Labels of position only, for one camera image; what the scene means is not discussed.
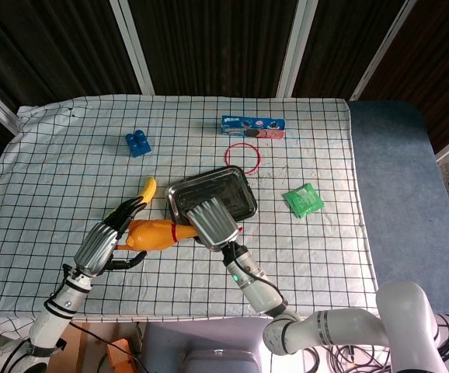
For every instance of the green foil packet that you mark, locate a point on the green foil packet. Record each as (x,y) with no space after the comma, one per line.
(304,200)

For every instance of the white black checked tablecloth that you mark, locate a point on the white black checked tablecloth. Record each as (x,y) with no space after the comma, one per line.
(73,175)

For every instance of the dark pleated curtain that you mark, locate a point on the dark pleated curtain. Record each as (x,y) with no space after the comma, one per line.
(216,39)

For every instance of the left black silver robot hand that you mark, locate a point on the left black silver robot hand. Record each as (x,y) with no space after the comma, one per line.
(96,248)

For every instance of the yellow banana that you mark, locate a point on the yellow banana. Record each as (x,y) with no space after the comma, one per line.
(148,190)

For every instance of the blue cookie box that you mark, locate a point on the blue cookie box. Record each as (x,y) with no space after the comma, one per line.
(253,127)

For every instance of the grey robot torso base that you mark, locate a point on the grey robot torso base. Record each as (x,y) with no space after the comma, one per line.
(209,342)

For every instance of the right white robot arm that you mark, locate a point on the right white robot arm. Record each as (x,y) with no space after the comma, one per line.
(325,326)

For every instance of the orange rubber chicken toy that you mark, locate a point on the orange rubber chicken toy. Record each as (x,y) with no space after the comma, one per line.
(150,235)

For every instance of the white robot shoulder housing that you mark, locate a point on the white robot shoulder housing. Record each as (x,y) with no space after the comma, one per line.
(3,357)

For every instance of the rectangular stainless steel tray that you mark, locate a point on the rectangular stainless steel tray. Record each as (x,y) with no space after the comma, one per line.
(228,190)

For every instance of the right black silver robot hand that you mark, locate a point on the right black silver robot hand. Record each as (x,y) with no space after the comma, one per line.
(213,223)

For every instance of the blue plastic building block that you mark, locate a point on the blue plastic building block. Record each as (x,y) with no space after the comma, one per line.
(138,144)

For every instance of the blue grey felt mat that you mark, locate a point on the blue grey felt mat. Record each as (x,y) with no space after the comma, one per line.
(395,194)

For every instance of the orange plastic object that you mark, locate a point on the orange plastic object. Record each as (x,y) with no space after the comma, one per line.
(121,355)

